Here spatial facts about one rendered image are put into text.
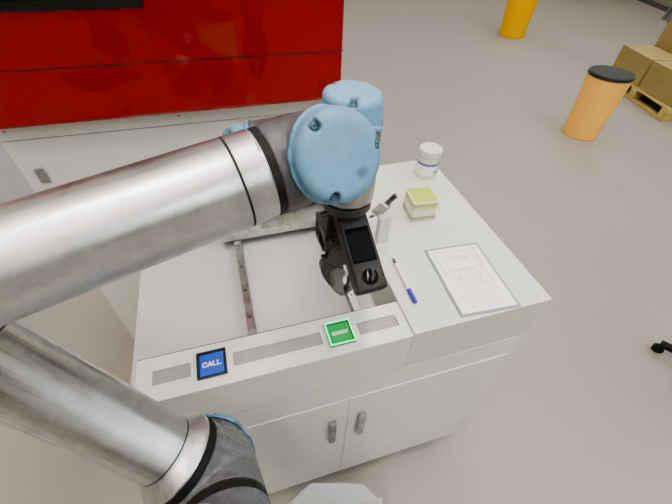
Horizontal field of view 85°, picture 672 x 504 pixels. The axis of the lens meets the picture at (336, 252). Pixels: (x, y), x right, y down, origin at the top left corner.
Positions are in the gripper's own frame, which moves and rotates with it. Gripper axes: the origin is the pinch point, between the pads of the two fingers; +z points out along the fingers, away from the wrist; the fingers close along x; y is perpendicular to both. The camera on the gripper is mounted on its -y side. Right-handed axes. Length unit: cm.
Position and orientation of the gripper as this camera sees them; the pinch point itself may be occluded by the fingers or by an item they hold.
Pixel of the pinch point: (344, 292)
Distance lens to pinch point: 66.7
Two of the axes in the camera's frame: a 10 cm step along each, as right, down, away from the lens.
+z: -0.3, 7.0, 7.1
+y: -2.9, -6.9, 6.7
